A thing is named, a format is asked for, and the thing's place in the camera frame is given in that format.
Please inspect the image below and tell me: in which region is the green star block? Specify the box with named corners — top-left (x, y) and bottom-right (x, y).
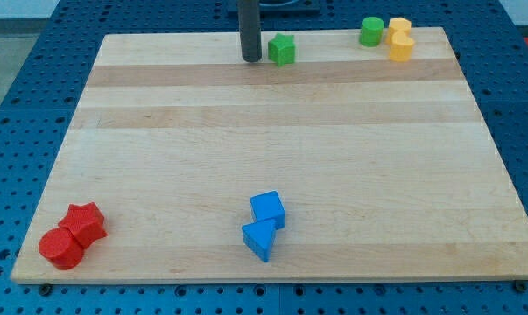
top-left (268, 33), bottom-right (296, 67)

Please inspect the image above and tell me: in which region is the yellow heart block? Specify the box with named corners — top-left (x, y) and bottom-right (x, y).
top-left (388, 31), bottom-right (416, 62)

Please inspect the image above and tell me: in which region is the red star block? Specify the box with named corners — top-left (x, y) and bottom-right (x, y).
top-left (58, 202), bottom-right (108, 249)

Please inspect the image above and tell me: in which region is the blue cube block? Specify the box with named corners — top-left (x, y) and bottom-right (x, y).
top-left (250, 191), bottom-right (285, 229)

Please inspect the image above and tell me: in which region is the blue triangle block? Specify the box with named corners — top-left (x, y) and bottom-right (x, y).
top-left (242, 219), bottom-right (276, 263)

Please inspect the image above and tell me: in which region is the wooden board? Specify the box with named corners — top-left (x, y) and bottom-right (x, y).
top-left (11, 27), bottom-right (528, 284)

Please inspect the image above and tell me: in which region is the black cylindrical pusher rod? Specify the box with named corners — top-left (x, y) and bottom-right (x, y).
top-left (237, 0), bottom-right (262, 63)

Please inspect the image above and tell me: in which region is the green cylinder block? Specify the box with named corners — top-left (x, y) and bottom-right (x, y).
top-left (359, 16), bottom-right (384, 47)

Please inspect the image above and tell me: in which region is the yellow hexagon block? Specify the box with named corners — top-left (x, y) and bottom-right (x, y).
top-left (385, 17), bottom-right (412, 45)

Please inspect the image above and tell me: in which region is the red cylinder block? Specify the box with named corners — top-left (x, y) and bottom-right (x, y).
top-left (39, 227), bottom-right (84, 270)

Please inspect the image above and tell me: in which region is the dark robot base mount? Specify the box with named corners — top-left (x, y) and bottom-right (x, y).
top-left (226, 0), bottom-right (321, 18)

